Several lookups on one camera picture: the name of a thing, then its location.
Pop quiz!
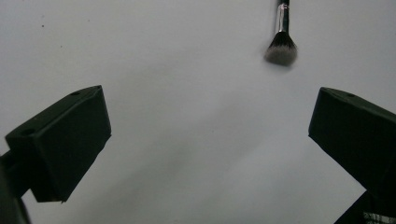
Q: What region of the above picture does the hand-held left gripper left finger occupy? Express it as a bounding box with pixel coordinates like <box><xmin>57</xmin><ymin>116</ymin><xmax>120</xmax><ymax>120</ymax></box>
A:
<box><xmin>5</xmin><ymin>85</ymin><xmax>112</xmax><ymax>203</ymax></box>

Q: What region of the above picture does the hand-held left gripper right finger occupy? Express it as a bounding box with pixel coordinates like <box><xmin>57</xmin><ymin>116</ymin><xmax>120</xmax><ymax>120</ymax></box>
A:
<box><xmin>308</xmin><ymin>87</ymin><xmax>396</xmax><ymax>201</ymax></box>

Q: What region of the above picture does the black makeup brush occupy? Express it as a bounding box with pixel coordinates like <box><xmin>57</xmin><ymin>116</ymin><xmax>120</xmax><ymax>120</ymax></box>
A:
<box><xmin>263</xmin><ymin>0</ymin><xmax>299</xmax><ymax>67</ymax></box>

